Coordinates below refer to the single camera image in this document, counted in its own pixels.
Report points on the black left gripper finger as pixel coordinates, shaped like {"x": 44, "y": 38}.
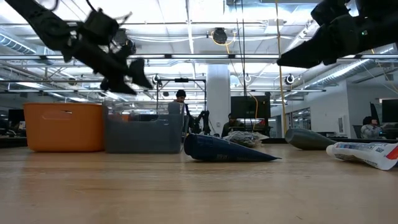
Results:
{"x": 119, "y": 86}
{"x": 139, "y": 73}

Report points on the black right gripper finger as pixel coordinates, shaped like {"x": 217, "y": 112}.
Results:
{"x": 304, "y": 56}

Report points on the clear plastic toiletry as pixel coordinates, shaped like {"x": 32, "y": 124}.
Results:
{"x": 245, "y": 138}

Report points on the dark blue pouch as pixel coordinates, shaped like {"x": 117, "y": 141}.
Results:
{"x": 217, "y": 149}

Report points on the white toothpaste tube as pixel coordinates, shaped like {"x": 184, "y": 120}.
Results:
{"x": 367, "y": 154}

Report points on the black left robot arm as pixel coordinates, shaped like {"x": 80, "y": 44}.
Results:
{"x": 37, "y": 21}

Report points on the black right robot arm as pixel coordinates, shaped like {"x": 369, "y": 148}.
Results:
{"x": 382, "y": 25}

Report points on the black background robot arm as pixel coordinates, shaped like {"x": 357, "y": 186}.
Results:
{"x": 202, "y": 121}

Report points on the small black ceiling reel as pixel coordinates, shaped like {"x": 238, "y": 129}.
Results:
{"x": 289, "y": 79}

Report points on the standing person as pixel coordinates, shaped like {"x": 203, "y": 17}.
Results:
{"x": 181, "y": 95}

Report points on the grey translucent plastic bin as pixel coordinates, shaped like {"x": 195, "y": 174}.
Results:
{"x": 143, "y": 133}

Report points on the orange plastic bin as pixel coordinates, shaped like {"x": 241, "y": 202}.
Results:
{"x": 63, "y": 127}

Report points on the large black monitor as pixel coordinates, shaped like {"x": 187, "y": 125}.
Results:
{"x": 250, "y": 107}

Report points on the white building column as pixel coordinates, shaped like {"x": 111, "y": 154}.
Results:
{"x": 218, "y": 96}

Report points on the seated person at monitor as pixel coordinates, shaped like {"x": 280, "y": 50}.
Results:
{"x": 231, "y": 124}

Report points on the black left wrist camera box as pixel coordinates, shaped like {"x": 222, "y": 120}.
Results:
{"x": 98, "y": 28}

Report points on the black metal frame rig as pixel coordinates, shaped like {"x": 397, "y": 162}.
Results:
{"x": 182, "y": 80}

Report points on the black monitor at wall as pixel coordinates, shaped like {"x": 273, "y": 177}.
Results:
{"x": 390, "y": 110}

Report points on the seated person by wall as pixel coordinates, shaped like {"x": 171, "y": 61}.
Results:
{"x": 370, "y": 130}

